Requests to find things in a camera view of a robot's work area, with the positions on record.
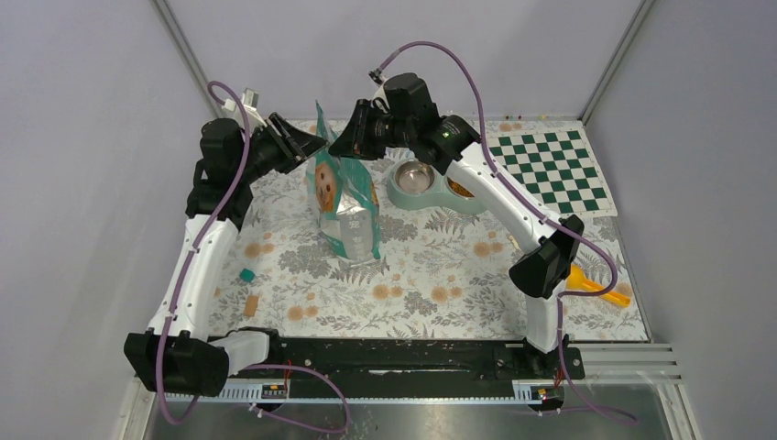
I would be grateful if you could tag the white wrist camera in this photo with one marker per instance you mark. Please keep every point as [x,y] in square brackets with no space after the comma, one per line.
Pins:
[379,100]
[245,113]

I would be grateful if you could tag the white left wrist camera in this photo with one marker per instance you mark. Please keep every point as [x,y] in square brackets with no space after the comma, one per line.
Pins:
[245,113]

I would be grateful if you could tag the teal pet food bag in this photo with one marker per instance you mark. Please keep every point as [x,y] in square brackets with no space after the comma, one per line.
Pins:
[345,207]

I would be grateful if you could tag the small teal cube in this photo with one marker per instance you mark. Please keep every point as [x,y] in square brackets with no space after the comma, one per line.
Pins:
[247,275]

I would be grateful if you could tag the yellow plastic scoop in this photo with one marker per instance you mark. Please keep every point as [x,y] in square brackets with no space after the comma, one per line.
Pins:
[578,282]

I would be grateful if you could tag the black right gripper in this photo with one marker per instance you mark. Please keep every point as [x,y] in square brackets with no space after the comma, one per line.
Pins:
[354,139]

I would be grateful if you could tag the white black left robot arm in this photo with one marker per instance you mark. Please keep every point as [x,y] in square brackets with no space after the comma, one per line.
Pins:
[176,353]

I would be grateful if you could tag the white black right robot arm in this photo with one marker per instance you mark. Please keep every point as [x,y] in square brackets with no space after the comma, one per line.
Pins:
[403,115]

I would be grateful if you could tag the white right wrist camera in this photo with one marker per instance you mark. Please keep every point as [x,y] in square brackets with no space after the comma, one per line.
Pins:
[379,100]

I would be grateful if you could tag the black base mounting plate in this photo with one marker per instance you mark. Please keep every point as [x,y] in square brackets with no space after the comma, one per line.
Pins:
[414,368]

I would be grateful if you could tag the floral table mat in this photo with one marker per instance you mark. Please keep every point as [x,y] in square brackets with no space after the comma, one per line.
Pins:
[441,274]

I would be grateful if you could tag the small tan wooden block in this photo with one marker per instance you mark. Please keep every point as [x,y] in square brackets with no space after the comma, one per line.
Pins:
[251,305]

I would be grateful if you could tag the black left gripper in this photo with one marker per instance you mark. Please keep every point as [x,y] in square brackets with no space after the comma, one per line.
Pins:
[295,145]

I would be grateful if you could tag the white slotted cable duct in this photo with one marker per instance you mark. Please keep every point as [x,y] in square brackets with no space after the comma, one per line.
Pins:
[340,391]

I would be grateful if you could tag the green white checkerboard mat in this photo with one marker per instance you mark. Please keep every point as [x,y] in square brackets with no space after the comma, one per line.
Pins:
[558,167]

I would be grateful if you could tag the mint double pet bowl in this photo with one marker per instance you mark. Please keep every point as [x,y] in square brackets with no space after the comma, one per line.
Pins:
[413,185]

